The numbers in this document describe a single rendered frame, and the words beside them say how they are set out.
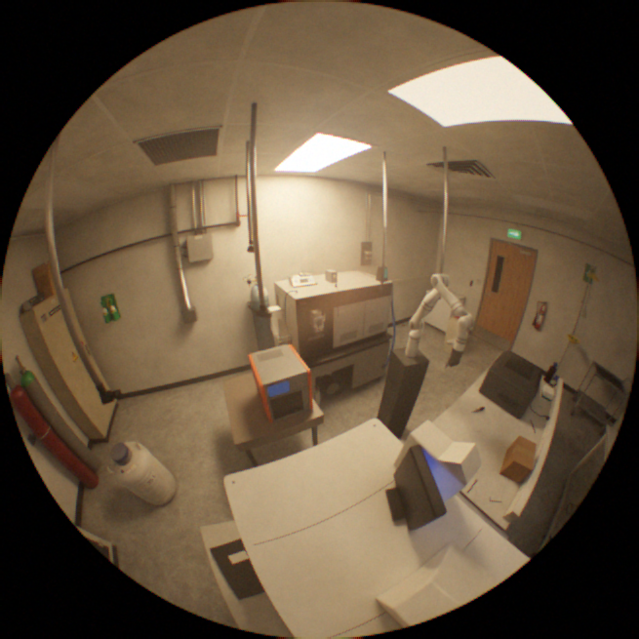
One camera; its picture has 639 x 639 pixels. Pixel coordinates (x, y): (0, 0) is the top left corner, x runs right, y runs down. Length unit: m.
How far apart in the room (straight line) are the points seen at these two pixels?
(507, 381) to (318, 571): 1.66
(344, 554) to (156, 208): 3.11
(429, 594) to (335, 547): 0.26
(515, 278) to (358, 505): 4.50
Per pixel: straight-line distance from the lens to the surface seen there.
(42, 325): 2.97
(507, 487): 1.59
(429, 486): 0.50
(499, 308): 4.86
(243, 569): 1.20
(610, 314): 4.80
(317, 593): 0.63
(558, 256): 4.58
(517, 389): 1.85
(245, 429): 1.73
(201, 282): 2.85
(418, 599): 0.51
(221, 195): 2.83
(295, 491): 0.66
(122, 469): 2.16
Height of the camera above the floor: 2.06
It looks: 25 degrees down
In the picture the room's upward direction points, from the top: 1 degrees counter-clockwise
